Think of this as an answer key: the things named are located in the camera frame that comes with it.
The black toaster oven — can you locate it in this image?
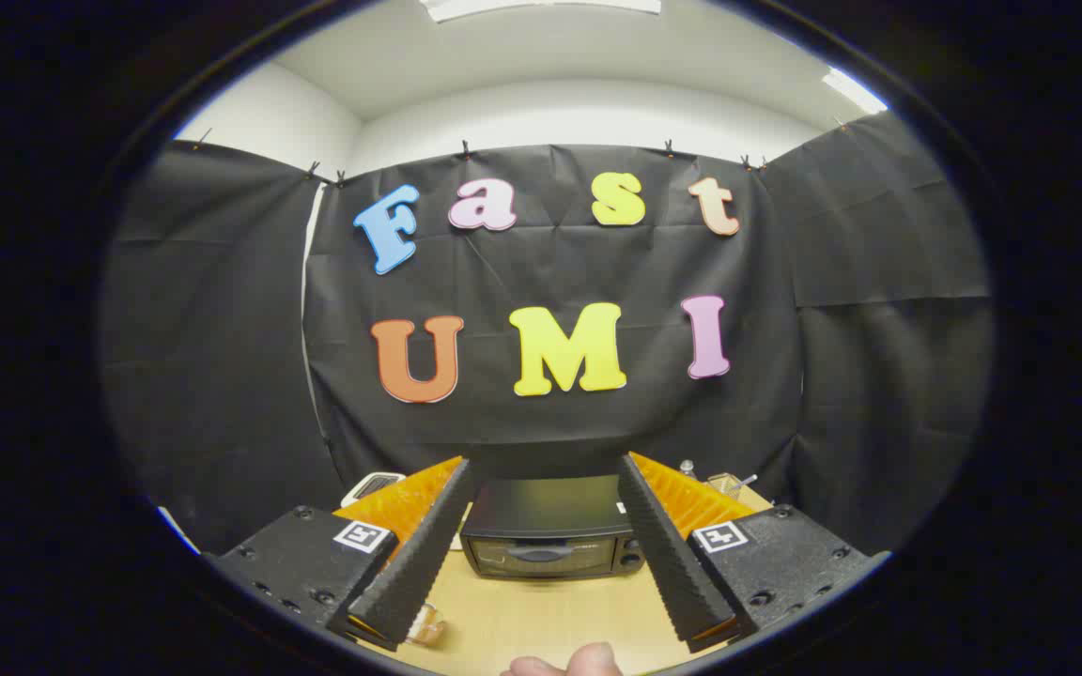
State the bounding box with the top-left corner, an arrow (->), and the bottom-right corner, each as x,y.
459,474 -> 647,580

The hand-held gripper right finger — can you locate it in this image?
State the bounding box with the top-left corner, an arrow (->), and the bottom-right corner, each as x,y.
616,452 -> 891,654

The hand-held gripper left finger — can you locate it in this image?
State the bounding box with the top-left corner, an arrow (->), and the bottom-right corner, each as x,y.
206,456 -> 472,652

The long ceiling light panel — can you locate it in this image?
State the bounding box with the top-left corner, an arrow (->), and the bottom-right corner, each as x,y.
419,0 -> 662,23

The sandwich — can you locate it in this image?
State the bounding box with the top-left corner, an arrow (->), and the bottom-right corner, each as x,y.
405,604 -> 448,649

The white pop-up toaster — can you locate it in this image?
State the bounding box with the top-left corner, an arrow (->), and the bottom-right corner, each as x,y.
341,471 -> 407,509

